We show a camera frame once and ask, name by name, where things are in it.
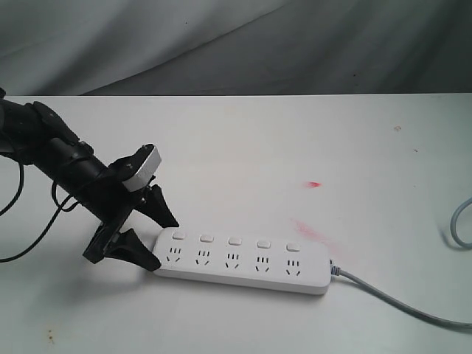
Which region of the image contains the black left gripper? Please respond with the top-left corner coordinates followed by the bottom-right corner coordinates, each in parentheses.
top-left (80, 156), bottom-right (179, 272)

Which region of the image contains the white five-socket power strip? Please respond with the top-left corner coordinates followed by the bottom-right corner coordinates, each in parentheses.
top-left (153, 228), bottom-right (331, 295)

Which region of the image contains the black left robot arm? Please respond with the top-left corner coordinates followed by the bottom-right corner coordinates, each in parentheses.
top-left (1, 98), bottom-right (178, 271)

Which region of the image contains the grey backdrop cloth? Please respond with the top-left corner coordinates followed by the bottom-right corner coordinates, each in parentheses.
top-left (1, 1), bottom-right (471, 96)

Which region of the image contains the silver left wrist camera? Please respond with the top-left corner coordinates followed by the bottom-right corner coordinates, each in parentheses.
top-left (119, 144), bottom-right (162, 192)

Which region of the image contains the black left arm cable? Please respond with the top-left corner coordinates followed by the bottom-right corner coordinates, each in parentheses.
top-left (0, 132), bottom-right (80, 263)

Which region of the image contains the grey power cable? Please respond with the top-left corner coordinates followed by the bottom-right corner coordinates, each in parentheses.
top-left (327, 196), bottom-right (472, 328)

